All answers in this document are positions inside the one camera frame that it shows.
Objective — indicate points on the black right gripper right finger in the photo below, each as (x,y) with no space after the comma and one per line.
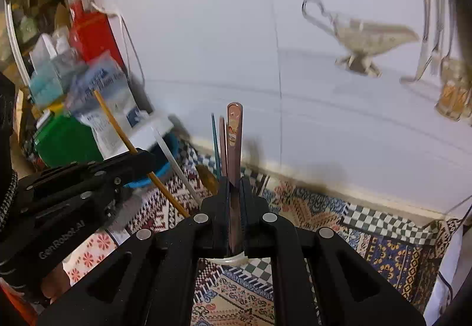
(318,279)

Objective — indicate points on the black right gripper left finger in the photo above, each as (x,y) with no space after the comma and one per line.
(148,280)

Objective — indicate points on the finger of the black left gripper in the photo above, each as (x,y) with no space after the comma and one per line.
(125,210)
(127,167)

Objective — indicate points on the yellow wooden chopstick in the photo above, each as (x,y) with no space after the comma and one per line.
(128,144)

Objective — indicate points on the silver fork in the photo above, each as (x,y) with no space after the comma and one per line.
(176,168)

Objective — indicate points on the dark teal chopstick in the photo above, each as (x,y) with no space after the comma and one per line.
(216,150)

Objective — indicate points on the brown wooden chopstick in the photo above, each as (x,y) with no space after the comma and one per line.
(222,142)

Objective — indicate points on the mauve pink chopstick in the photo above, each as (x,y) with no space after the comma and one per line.
(233,147)

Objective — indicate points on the gold spoon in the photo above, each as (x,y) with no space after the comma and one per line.
(208,180)

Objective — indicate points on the hanging silver utensils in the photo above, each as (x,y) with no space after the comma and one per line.
(431,52)

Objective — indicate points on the operator hand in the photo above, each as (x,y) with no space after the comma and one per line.
(56,283)

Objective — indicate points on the blue plastic basket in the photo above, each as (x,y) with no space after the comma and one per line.
(163,167)

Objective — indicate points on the white perforated plastic lid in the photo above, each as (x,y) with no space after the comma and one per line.
(144,135)

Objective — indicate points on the green plastic box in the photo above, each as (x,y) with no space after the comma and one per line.
(64,140)

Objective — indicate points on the patterned patchwork table mat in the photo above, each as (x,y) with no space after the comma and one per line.
(150,279)

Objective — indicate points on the white ceramic utensil holder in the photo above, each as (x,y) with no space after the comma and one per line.
(235,261)

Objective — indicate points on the clear plastic bag with print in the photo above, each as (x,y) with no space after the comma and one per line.
(104,75)

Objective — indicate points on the light blue tissue box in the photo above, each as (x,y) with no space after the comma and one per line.
(54,71)

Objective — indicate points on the red paper bag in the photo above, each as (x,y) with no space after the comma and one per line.
(91,34)

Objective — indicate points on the glass jar with gold pattern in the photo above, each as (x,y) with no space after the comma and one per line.
(454,101)

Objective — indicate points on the silver gravy boat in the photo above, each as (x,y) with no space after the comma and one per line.
(363,39)

